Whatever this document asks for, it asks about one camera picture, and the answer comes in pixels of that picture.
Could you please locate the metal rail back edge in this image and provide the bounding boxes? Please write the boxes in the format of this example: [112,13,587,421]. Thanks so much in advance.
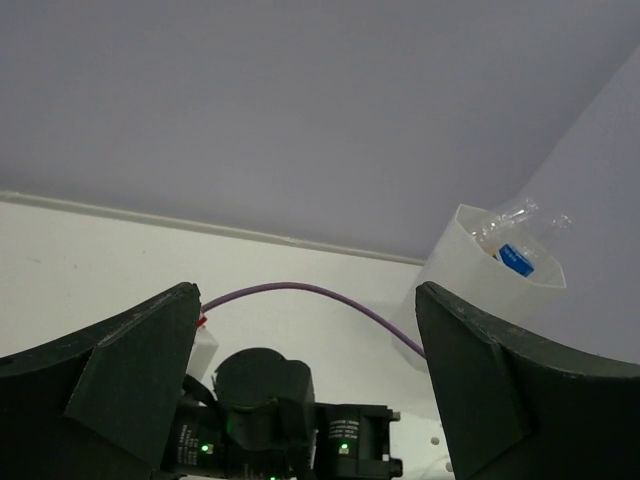
[1,189,426,266]

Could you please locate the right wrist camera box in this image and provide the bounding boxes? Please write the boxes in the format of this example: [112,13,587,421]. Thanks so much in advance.
[186,314,219,382]

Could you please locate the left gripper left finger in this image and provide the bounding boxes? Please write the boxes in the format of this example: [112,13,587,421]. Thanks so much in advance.
[1,282,201,479]

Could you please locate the clear bottle blue-white cap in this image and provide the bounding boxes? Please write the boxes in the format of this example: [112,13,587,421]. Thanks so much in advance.
[547,214,573,235]

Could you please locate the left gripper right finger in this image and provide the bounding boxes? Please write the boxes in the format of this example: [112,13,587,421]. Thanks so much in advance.
[415,282,639,479]

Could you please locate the white octagonal plastic bin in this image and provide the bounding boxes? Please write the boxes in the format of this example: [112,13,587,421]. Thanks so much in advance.
[392,204,566,334]

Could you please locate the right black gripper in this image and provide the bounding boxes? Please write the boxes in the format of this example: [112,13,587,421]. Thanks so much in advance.
[161,348,315,479]

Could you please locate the blue label water bottle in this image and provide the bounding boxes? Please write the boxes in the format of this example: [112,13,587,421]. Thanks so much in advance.
[493,243,535,277]

